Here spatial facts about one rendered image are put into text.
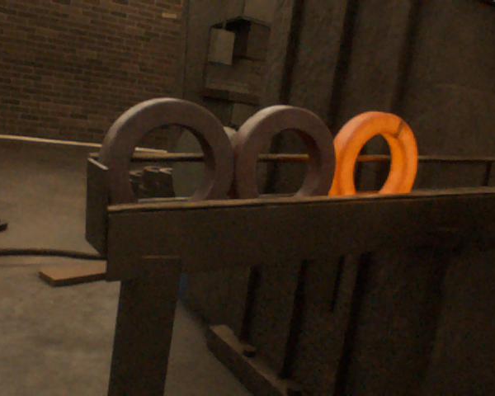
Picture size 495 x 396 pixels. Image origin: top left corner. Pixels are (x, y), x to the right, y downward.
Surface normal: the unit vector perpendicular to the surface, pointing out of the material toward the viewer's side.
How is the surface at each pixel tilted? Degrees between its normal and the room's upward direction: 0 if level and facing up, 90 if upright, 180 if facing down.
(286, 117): 90
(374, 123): 90
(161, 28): 90
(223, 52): 90
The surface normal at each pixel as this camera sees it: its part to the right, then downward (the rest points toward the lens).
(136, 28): 0.51, 0.21
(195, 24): -0.74, 0.00
